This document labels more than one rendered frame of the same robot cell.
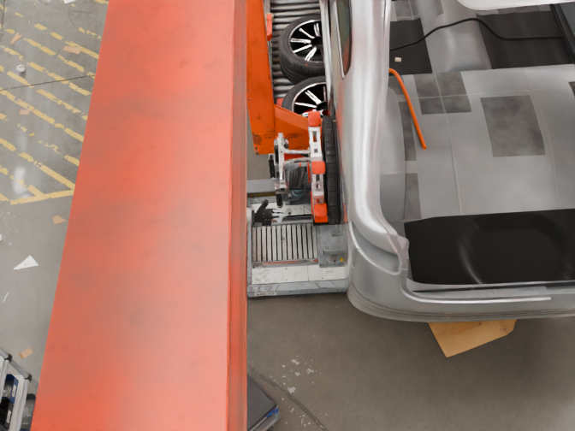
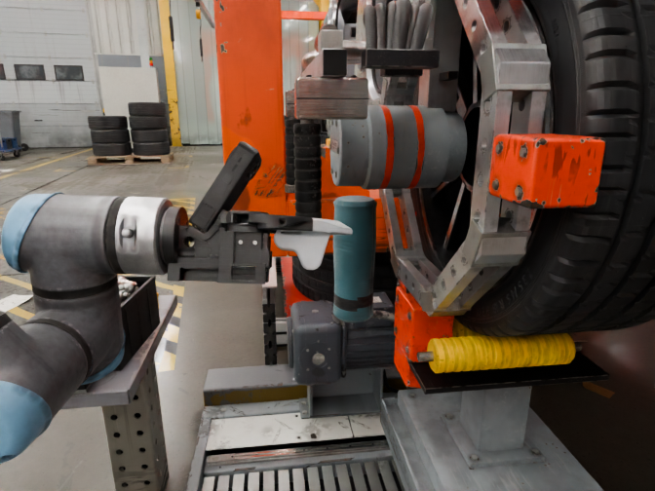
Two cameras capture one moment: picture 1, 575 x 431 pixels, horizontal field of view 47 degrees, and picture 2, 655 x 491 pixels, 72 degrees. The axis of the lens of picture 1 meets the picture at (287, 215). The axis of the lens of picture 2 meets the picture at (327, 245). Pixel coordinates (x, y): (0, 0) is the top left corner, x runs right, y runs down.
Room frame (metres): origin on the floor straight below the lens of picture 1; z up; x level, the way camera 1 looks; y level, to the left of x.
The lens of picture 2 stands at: (1.76, 0.12, 0.91)
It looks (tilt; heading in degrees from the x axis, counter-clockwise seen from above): 16 degrees down; 350
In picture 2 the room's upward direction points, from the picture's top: straight up
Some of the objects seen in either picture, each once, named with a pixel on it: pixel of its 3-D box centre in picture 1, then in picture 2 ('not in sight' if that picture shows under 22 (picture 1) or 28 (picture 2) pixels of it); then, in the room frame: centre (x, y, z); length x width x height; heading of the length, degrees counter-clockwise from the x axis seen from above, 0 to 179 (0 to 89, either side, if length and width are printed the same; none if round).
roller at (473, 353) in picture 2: not in sight; (500, 351); (2.39, -0.30, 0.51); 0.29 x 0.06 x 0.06; 87
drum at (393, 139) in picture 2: (304, 171); (394, 147); (2.52, -0.13, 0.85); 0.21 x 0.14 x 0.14; 87
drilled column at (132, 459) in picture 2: not in sight; (134, 419); (2.73, 0.41, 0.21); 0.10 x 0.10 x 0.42; 87
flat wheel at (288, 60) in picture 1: (319, 51); not in sight; (4.09, -0.39, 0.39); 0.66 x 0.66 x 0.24
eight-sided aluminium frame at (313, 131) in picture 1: (316, 170); (434, 147); (2.52, -0.20, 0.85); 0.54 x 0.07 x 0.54; 177
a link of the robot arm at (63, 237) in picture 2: not in sight; (75, 236); (2.30, 0.32, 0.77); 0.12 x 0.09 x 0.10; 83
